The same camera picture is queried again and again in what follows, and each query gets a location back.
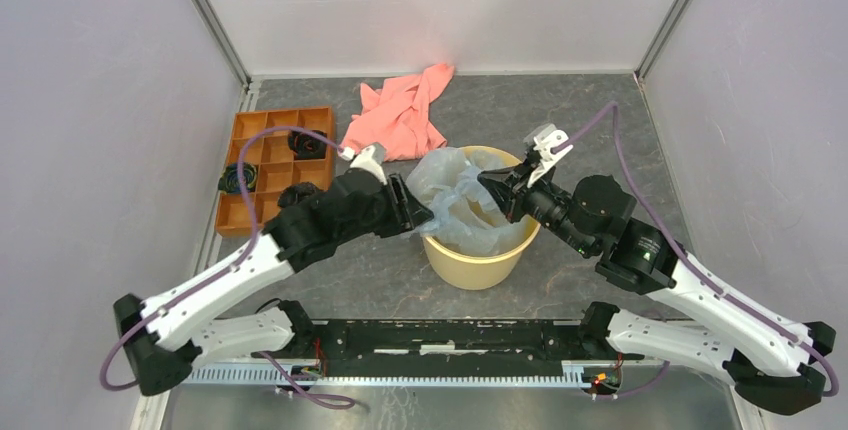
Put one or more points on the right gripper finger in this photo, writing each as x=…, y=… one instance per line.
x=524, y=171
x=498, y=185

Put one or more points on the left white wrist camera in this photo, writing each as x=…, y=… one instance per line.
x=370, y=159

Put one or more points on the orange compartment tray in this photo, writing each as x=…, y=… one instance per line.
x=262, y=137

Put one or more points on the pink cloth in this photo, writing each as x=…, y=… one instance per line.
x=397, y=115

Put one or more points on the yellow trash bin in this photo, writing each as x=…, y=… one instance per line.
x=477, y=273

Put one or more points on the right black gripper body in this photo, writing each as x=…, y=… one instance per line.
x=524, y=196

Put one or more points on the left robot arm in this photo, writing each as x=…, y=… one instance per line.
x=166, y=336

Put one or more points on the blue green rolled sock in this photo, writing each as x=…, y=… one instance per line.
x=233, y=175

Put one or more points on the blue plastic trash bag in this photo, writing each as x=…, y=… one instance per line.
x=466, y=217

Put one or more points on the right aluminium corner post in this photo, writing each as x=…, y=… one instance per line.
x=660, y=39

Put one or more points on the black rolled sock upper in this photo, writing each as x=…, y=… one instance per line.
x=307, y=146

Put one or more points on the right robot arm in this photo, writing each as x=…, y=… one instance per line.
x=773, y=362

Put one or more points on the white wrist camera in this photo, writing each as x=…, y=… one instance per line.
x=370, y=159
x=546, y=146

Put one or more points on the black rolled sock lower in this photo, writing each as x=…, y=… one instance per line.
x=296, y=193

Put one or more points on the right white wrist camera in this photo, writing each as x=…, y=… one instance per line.
x=546, y=146

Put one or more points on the left aluminium corner post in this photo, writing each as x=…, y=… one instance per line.
x=219, y=35

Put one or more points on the aluminium corner post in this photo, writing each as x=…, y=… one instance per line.
x=660, y=39
x=219, y=35

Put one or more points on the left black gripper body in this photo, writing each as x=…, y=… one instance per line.
x=392, y=216

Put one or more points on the black rolled sock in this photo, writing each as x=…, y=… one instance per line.
x=296, y=193
x=307, y=146

